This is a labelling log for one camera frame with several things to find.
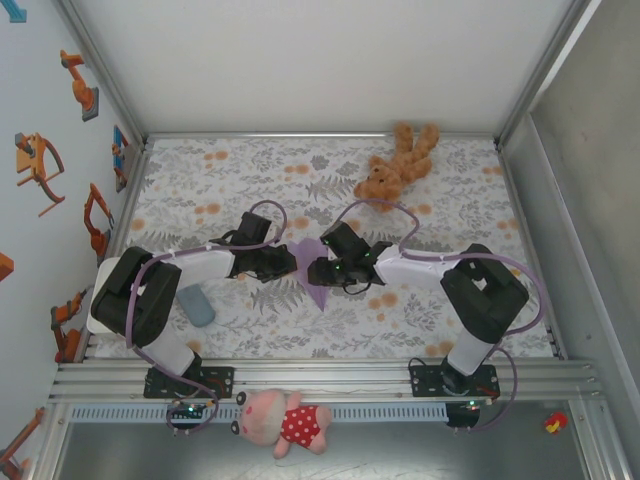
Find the lilac cloth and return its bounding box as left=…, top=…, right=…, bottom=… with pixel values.
left=287, top=238, right=331, bottom=312

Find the blue-grey fabric roll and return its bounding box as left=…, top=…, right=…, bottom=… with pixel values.
left=175, top=284, right=217, bottom=329

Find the floral tablecloth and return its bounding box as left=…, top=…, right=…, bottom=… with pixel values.
left=94, top=137, right=557, bottom=359

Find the brown teddy bear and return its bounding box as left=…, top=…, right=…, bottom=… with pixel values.
left=353, top=121, right=441, bottom=214

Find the pink pig plush toy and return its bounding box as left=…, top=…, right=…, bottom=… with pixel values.
left=230, top=389, right=333, bottom=460

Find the blue orange robot sticker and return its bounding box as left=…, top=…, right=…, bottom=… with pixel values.
left=111, top=124, right=132, bottom=194

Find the orange chair-shaped robot sticker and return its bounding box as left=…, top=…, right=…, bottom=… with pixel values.
left=13, top=132, right=67, bottom=218

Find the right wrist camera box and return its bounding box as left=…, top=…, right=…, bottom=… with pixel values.
left=319, top=222, right=369, bottom=261

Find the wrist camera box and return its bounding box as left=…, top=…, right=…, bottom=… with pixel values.
left=238, top=210, right=274, bottom=244
left=319, top=222, right=369, bottom=261

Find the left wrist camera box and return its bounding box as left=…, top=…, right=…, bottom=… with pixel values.
left=238, top=210, right=274, bottom=244

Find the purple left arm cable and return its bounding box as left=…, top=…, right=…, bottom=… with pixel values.
left=124, top=199, right=289, bottom=437

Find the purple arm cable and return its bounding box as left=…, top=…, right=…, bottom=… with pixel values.
left=124, top=199, right=289, bottom=437
left=332, top=198, right=546, bottom=435

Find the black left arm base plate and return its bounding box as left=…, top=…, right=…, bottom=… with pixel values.
left=143, top=366, right=236, bottom=400

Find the thin aluminium frame rail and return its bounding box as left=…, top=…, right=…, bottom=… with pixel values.
left=143, top=131, right=501, bottom=142

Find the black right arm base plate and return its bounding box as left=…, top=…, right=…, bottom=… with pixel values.
left=408, top=364, right=500, bottom=400

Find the white slotted cable duct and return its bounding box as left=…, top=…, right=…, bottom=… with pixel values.
left=67, top=403, right=449, bottom=424

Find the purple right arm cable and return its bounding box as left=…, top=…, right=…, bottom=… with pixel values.
left=332, top=198, right=546, bottom=435

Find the aluminium frame post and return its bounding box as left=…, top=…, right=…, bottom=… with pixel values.
left=492, top=0, right=604, bottom=151
left=52, top=0, right=150, bottom=151

